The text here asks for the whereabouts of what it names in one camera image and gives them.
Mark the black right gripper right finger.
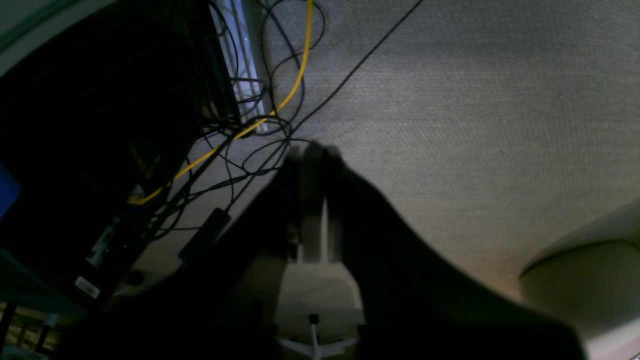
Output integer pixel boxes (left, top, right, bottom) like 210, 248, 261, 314
322, 146, 586, 360

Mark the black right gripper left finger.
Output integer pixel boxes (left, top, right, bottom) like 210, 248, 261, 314
65, 145, 313, 360

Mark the black power adapter brick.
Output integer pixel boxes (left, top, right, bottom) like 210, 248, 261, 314
178, 208, 231, 264

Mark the black computer case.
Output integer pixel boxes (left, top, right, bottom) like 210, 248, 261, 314
1, 0, 242, 314

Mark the yellow cable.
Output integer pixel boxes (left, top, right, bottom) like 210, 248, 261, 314
129, 0, 315, 206

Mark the long black cable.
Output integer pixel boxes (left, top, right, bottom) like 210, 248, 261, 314
220, 0, 426, 211

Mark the aluminium frame rail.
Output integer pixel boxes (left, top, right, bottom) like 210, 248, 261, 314
209, 0, 272, 124

